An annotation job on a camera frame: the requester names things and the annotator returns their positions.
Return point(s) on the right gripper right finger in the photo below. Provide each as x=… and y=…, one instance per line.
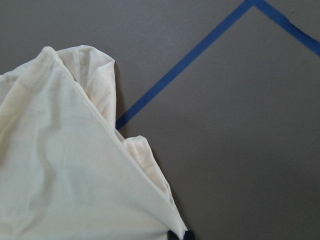
x=189, y=235

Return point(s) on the cream long-sleeve printed shirt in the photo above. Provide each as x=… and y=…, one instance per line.
x=66, y=173

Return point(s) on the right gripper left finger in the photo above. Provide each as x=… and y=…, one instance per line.
x=171, y=235

